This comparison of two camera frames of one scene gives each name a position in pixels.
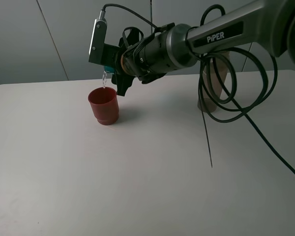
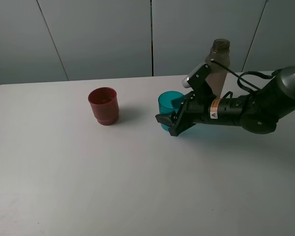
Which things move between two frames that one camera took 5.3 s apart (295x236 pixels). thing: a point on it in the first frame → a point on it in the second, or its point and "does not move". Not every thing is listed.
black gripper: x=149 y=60 → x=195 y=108
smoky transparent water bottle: x=214 y=77 does not move
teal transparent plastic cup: x=109 y=70 → x=165 y=106
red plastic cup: x=104 y=104 does not move
